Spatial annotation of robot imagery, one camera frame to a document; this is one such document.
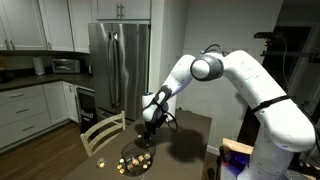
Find wooden plank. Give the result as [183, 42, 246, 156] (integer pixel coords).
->
[221, 137, 255, 156]

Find dark kitchen countertop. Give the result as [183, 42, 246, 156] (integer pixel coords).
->
[0, 73, 95, 93]

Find grey robot mounting base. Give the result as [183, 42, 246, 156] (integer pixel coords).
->
[216, 154, 320, 180]

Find wooden chair back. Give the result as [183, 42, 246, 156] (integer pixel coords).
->
[79, 110, 127, 158]

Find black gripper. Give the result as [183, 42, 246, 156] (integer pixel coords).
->
[143, 114, 167, 140]

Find black beverage cooler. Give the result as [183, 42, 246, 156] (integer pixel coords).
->
[75, 86, 99, 134]

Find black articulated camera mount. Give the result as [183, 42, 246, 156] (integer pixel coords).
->
[260, 37, 320, 64]

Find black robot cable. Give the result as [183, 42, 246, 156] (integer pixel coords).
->
[146, 43, 231, 133]

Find black stereo camera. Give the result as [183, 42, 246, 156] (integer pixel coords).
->
[253, 31, 285, 40]

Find white lower kitchen cabinets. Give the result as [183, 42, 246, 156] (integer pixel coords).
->
[0, 81, 80, 150]

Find white upper cabinet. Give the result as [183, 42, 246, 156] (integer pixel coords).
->
[0, 0, 48, 51]
[38, 0, 75, 53]
[68, 0, 93, 54]
[91, 0, 152, 21]

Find stainless steel refrigerator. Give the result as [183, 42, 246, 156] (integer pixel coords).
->
[87, 22, 151, 122]

